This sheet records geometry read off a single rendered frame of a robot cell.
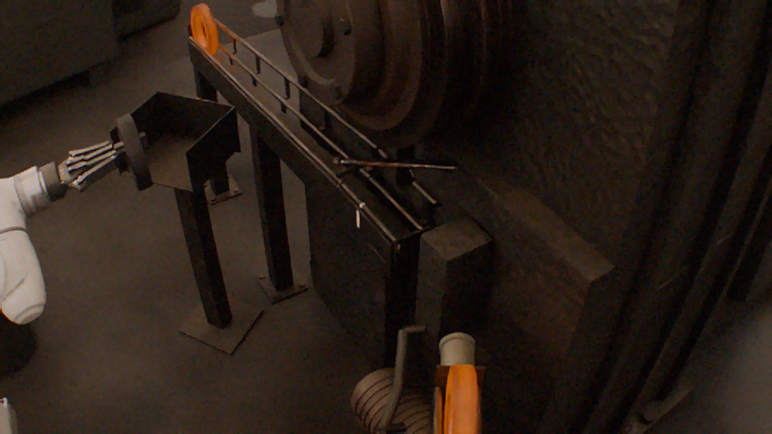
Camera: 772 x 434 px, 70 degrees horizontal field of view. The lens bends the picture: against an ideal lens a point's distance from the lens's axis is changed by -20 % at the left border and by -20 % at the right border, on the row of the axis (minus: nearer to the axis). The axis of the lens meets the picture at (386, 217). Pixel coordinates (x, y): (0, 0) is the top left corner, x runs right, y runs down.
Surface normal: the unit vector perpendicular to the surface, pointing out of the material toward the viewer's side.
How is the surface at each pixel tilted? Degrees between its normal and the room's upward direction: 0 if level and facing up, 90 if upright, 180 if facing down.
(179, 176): 5
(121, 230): 0
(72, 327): 0
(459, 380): 9
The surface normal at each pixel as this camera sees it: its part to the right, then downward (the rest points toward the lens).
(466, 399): 0.00, -0.55
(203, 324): 0.01, -0.76
